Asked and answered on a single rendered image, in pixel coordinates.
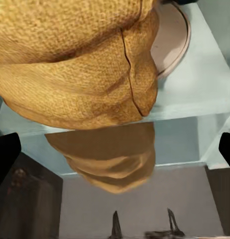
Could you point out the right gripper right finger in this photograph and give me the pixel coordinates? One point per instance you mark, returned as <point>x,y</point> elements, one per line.
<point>224,146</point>

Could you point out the microwave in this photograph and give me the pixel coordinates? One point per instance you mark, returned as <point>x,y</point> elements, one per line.
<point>191,53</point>

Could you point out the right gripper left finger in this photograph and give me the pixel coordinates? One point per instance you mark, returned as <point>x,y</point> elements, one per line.
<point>10,148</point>

